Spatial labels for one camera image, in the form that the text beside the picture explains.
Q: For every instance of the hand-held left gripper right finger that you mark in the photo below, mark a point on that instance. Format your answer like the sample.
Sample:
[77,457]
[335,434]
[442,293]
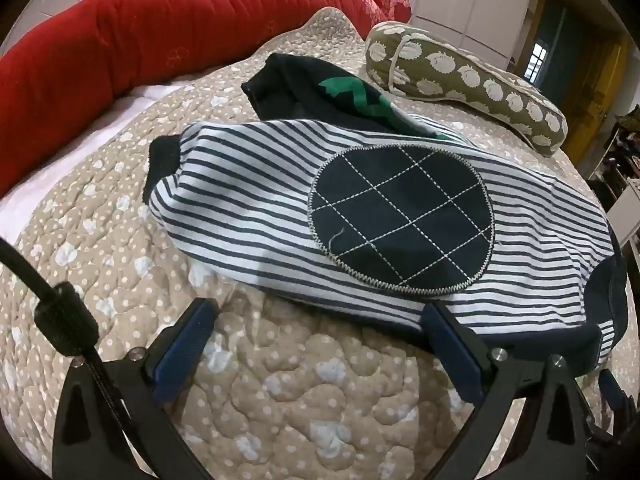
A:
[455,355]

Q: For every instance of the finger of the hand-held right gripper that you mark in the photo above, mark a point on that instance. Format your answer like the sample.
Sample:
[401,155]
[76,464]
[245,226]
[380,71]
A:
[612,392]

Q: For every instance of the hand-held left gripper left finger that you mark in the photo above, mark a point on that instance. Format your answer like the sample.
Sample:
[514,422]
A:
[182,345]

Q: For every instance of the striped navy pants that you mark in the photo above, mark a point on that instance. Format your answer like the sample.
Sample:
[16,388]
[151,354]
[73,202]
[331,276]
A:
[225,200]

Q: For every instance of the beige dotted quilted blanket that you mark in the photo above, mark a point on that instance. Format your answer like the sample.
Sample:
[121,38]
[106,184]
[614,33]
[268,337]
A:
[300,385]

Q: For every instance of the white bed sheet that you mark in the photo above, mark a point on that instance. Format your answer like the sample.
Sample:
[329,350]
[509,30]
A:
[30,200]

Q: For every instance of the cluttered shelf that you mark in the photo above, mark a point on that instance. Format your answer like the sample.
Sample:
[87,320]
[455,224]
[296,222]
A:
[620,160]

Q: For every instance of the olive pillow with white print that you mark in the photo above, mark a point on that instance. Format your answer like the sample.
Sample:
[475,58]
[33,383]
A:
[450,70]

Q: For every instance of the window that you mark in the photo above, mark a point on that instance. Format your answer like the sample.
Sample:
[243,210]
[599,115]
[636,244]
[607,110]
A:
[537,62]

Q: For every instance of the red bolster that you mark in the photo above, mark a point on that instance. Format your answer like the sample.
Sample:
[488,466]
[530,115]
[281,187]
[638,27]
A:
[125,45]

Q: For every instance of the white wardrobe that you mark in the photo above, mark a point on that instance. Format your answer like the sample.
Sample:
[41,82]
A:
[450,0]

